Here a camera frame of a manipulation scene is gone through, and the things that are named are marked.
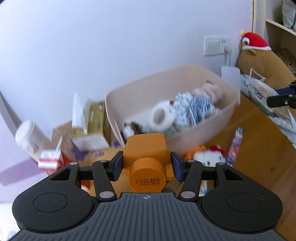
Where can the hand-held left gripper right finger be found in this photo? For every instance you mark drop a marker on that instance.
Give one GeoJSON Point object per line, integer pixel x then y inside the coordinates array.
{"type": "Point", "coordinates": [176, 168]}

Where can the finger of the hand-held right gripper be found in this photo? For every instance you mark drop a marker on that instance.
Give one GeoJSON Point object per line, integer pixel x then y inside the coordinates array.
{"type": "Point", "coordinates": [281, 100]}

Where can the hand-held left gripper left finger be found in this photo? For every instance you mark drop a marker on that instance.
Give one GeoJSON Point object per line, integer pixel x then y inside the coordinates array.
{"type": "Point", "coordinates": [118, 166]}

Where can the orange bottle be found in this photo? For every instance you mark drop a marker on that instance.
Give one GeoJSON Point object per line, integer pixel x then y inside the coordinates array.
{"type": "Point", "coordinates": [145, 153]}

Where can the colourful snack packet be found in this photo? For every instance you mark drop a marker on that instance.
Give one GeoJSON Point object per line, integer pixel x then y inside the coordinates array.
{"type": "Point", "coordinates": [204, 187]}

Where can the white cat plush red bow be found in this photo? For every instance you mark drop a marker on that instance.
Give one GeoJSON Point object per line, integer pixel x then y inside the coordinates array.
{"type": "Point", "coordinates": [211, 156]}

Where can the dark brown fuzzy item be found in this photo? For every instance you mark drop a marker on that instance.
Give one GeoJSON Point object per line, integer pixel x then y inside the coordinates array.
{"type": "Point", "coordinates": [133, 127]}

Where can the beige plastic storage bin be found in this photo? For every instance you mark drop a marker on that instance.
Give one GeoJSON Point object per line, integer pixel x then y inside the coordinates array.
{"type": "Point", "coordinates": [198, 129]}

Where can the grey-white plush toy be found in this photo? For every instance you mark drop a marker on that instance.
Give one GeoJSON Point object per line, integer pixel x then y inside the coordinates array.
{"type": "Point", "coordinates": [159, 115]}

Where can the blue white plush toy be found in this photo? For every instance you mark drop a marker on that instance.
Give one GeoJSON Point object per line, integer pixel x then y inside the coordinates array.
{"type": "Point", "coordinates": [192, 109]}

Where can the black patterned candy tube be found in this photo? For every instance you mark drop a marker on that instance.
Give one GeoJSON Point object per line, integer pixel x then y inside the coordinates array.
{"type": "Point", "coordinates": [234, 146]}

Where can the beige cloth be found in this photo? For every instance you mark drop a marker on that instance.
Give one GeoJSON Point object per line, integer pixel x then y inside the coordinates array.
{"type": "Point", "coordinates": [210, 91]}

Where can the white plastic bag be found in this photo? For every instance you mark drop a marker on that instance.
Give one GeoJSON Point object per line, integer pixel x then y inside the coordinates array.
{"type": "Point", "coordinates": [256, 92]}

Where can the brown plush bear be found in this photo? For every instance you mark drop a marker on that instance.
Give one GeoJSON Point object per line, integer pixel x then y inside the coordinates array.
{"type": "Point", "coordinates": [261, 62]}

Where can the white phone stand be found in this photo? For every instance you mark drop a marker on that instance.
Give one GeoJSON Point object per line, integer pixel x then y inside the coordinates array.
{"type": "Point", "coordinates": [230, 76]}

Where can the cardboard box with items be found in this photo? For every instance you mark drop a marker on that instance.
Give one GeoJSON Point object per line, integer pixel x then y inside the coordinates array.
{"type": "Point", "coordinates": [64, 134]}

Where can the red plush hat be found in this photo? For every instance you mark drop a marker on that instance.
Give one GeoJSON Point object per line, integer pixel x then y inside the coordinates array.
{"type": "Point", "coordinates": [254, 40]}

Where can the red milk carton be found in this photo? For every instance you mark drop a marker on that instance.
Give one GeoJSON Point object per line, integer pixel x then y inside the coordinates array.
{"type": "Point", "coordinates": [49, 158]}

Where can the wooden shelf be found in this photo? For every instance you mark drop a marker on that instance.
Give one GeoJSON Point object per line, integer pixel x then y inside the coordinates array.
{"type": "Point", "coordinates": [277, 30]}

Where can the white thermos bottle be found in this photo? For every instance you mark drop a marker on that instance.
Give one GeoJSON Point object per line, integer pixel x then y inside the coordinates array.
{"type": "Point", "coordinates": [30, 136]}

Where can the white wall switch socket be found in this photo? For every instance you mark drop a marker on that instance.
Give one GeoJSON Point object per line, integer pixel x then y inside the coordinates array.
{"type": "Point", "coordinates": [214, 45]}

